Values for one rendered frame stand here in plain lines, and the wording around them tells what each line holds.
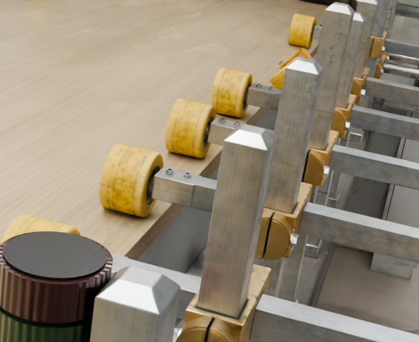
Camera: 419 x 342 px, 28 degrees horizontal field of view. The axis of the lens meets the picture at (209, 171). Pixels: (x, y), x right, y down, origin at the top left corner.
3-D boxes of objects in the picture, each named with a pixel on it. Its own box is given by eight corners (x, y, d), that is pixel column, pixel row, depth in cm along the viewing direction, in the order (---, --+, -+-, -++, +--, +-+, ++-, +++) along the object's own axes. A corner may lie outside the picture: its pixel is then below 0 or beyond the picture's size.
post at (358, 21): (310, 279, 152) (367, 13, 136) (307, 287, 149) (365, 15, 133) (291, 274, 153) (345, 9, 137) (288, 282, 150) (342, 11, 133)
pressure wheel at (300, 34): (310, 30, 211) (307, 54, 217) (317, 11, 216) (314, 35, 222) (287, 25, 212) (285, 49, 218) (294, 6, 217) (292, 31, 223)
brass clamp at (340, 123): (354, 123, 149) (360, 95, 148) (345, 143, 137) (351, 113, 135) (319, 115, 150) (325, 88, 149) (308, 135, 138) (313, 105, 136)
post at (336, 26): (290, 322, 128) (356, 5, 112) (286, 333, 125) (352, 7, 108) (268, 316, 129) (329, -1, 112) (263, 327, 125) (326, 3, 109)
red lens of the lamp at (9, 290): (125, 283, 47) (129, 248, 46) (81, 334, 42) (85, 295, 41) (26, 257, 48) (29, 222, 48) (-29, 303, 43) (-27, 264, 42)
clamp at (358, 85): (367, 93, 172) (373, 68, 170) (361, 108, 160) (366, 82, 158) (337, 87, 173) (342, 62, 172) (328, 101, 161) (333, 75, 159)
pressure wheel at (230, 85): (238, 110, 143) (243, 123, 151) (249, 66, 145) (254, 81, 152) (204, 103, 144) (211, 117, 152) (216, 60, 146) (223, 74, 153)
